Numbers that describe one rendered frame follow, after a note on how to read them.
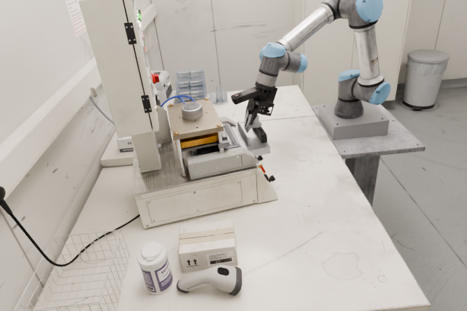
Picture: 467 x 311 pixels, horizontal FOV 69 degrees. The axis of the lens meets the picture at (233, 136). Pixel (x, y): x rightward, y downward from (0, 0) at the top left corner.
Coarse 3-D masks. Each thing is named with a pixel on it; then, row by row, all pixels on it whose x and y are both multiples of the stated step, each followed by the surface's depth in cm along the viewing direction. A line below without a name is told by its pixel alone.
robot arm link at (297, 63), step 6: (288, 54) 126; (294, 54) 128; (300, 54) 130; (288, 60) 126; (294, 60) 127; (300, 60) 129; (306, 60) 131; (288, 66) 127; (294, 66) 128; (300, 66) 129; (306, 66) 131; (294, 72) 132; (300, 72) 133
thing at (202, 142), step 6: (186, 138) 124; (192, 138) 123; (198, 138) 123; (204, 138) 123; (210, 138) 123; (216, 138) 124; (186, 144) 122; (192, 144) 123; (198, 144) 123; (204, 144) 124; (210, 144) 125; (216, 144) 125; (186, 150) 123
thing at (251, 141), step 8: (232, 128) 146; (240, 128) 140; (240, 136) 140; (248, 136) 131; (256, 136) 139; (240, 144) 134; (248, 144) 132; (256, 144) 133; (264, 144) 132; (192, 152) 132; (256, 152) 130; (264, 152) 131
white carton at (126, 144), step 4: (128, 136) 170; (120, 140) 167; (124, 140) 167; (128, 140) 167; (132, 140) 167; (120, 144) 168; (124, 144) 168; (128, 144) 168; (132, 144) 168; (120, 148) 169; (124, 148) 169; (128, 148) 169; (132, 148) 169; (120, 152) 170
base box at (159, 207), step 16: (240, 176) 126; (256, 176) 128; (160, 192) 121; (176, 192) 123; (192, 192) 125; (208, 192) 126; (224, 192) 128; (240, 192) 130; (256, 192) 132; (272, 192) 134; (144, 208) 123; (160, 208) 124; (176, 208) 126; (192, 208) 128; (208, 208) 130; (224, 208) 132; (144, 224) 126; (160, 224) 128
